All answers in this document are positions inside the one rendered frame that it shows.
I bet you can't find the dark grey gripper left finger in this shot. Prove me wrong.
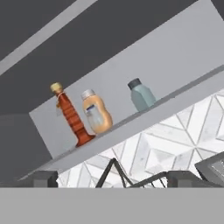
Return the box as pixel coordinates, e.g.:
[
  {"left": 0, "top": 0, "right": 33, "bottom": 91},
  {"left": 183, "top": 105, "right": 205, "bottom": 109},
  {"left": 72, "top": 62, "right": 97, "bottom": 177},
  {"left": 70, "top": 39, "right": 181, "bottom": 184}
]
[{"left": 8, "top": 170, "right": 60, "bottom": 188}]

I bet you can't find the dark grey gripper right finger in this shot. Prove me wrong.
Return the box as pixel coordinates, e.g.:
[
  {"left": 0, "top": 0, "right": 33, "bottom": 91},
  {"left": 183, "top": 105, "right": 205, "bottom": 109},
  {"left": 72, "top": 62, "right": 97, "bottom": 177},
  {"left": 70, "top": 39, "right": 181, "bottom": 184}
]
[{"left": 166, "top": 170, "right": 223, "bottom": 188}]

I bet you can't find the red-brown ribbed sauce bottle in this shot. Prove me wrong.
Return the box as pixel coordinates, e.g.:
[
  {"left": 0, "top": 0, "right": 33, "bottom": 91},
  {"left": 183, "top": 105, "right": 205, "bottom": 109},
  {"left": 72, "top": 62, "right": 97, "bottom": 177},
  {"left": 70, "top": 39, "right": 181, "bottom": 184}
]
[{"left": 49, "top": 81, "right": 96, "bottom": 148}]

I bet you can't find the orange condiment bottle silver cap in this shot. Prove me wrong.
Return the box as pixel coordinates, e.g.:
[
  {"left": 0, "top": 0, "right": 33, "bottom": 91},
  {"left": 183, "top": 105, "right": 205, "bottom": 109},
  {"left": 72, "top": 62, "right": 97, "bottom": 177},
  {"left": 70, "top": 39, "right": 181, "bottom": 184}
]
[{"left": 80, "top": 88, "right": 114, "bottom": 136}]

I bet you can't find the pale blue shaker dark cap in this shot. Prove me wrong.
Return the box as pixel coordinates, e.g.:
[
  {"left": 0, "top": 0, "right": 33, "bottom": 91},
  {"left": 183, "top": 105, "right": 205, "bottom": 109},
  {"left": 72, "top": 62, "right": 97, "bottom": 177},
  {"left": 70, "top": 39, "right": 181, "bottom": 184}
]
[{"left": 127, "top": 77, "right": 157, "bottom": 113}]

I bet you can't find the black wire stand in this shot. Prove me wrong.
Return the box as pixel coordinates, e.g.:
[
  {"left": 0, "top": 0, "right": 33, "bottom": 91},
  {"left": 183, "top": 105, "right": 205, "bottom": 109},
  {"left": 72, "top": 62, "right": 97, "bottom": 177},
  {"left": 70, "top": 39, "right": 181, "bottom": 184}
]
[{"left": 94, "top": 157, "right": 169, "bottom": 188}]

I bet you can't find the grey open wall cabinet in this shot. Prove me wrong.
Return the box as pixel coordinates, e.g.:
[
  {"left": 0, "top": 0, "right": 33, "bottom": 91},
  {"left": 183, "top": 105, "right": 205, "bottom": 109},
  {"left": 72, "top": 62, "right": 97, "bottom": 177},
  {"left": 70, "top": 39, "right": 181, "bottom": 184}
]
[{"left": 0, "top": 0, "right": 224, "bottom": 183}]

